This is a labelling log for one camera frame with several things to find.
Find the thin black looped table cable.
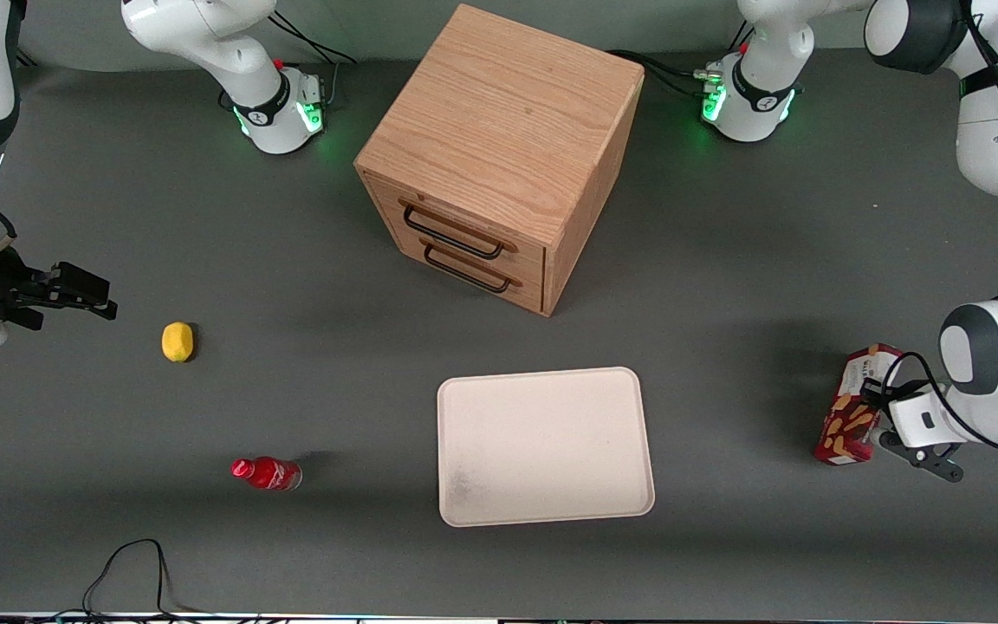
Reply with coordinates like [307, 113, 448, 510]
[81, 538, 205, 620]

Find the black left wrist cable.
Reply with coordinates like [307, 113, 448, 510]
[883, 260, 998, 458]

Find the beige plastic tray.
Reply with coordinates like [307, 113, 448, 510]
[437, 367, 656, 528]

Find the yellow lemon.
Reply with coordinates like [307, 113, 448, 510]
[161, 322, 195, 363]

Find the black metal drawer handle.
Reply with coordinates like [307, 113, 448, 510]
[401, 202, 507, 261]
[422, 244, 514, 294]

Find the black left arm base cable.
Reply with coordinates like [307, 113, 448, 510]
[607, 49, 725, 98]

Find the wooden two-drawer cabinet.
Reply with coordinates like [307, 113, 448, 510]
[354, 3, 645, 317]

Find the black right arm base cable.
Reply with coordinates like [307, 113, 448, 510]
[269, 9, 360, 66]

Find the red cookie box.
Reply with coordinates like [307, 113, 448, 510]
[813, 344, 905, 467]

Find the red cola bottle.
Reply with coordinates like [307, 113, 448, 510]
[231, 456, 303, 492]

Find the black arm base cable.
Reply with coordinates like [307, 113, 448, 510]
[607, 49, 725, 98]
[269, 9, 360, 66]

